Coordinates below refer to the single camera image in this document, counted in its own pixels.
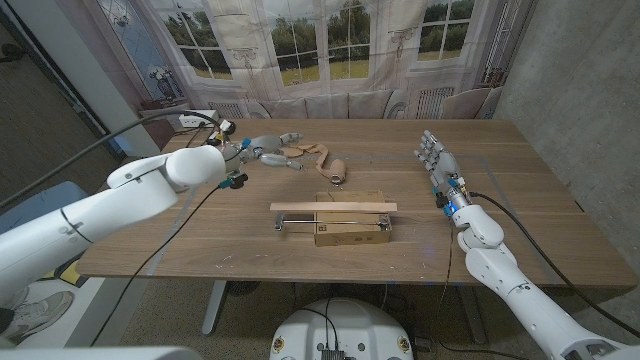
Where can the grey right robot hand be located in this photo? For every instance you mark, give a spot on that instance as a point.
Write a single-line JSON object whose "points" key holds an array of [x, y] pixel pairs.
{"points": [[444, 165]]}

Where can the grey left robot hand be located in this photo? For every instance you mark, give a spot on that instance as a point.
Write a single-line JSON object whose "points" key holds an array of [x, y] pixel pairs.
{"points": [[260, 147]]}

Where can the small metal bar bracket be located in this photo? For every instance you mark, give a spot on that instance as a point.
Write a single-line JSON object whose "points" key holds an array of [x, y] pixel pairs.
{"points": [[278, 222], [384, 222]]}

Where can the tan elastic arm wrap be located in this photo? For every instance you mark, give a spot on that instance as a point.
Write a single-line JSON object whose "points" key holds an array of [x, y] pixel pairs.
{"points": [[339, 167]]}

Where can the long wooden bar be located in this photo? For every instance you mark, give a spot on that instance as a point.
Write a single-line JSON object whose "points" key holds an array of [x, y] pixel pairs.
{"points": [[350, 206]]}

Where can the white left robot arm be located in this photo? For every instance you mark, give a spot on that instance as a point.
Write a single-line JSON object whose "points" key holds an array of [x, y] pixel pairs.
{"points": [[125, 195]]}

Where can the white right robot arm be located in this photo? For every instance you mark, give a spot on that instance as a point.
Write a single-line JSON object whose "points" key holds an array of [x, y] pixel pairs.
{"points": [[500, 270]]}

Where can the flat cardboard box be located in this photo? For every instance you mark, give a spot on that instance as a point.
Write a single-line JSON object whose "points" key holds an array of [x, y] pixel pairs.
{"points": [[350, 232]]}

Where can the black power adapter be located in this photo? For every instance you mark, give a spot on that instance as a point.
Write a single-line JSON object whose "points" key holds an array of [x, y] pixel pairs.
{"points": [[228, 127]]}

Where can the white power strip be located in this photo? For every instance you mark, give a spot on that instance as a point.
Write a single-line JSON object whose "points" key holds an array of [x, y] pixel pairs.
{"points": [[192, 119]]}

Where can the printed window backdrop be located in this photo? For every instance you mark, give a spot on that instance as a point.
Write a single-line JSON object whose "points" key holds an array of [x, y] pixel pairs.
{"points": [[300, 30]]}

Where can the grey table leg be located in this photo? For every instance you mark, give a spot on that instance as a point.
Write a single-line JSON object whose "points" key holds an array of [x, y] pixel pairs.
{"points": [[472, 310], [215, 305]]}

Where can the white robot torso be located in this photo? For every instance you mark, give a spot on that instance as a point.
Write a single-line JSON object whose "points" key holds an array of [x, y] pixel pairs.
{"points": [[345, 325]]}

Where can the grey sneaker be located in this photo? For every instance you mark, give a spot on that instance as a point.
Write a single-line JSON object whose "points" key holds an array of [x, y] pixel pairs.
{"points": [[37, 315]]}

